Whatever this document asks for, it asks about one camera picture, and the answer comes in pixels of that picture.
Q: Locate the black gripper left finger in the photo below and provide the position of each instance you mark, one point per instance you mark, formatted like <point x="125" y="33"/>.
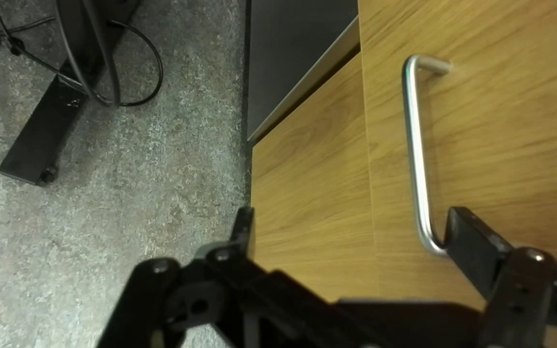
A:
<point x="243" y="230"/>

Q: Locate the silver drawer handle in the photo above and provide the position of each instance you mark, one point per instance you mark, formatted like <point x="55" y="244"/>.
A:
<point x="417" y="155"/>

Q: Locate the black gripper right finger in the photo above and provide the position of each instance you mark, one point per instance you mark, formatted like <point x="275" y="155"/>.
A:
<point x="475" y="248"/>

